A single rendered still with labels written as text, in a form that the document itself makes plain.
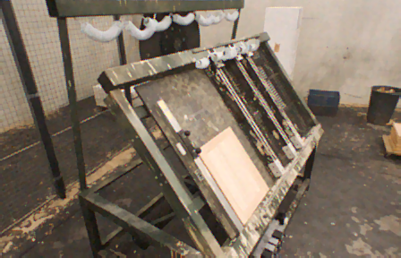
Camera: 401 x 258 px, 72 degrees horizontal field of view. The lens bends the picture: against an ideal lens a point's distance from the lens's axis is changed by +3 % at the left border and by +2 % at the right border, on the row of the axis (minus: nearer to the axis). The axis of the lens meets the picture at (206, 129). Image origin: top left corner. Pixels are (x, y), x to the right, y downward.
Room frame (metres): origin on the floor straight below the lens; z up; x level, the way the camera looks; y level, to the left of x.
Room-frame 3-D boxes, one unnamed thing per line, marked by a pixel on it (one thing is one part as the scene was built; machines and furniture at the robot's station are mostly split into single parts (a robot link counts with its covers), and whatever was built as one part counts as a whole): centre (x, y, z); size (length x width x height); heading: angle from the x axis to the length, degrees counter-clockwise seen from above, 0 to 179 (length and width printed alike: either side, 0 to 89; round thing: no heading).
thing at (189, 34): (2.42, 0.26, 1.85); 0.80 x 0.06 x 0.80; 146
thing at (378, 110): (4.94, -3.40, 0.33); 0.52 x 0.51 x 0.65; 156
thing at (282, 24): (5.58, -1.49, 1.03); 0.61 x 0.58 x 2.05; 156
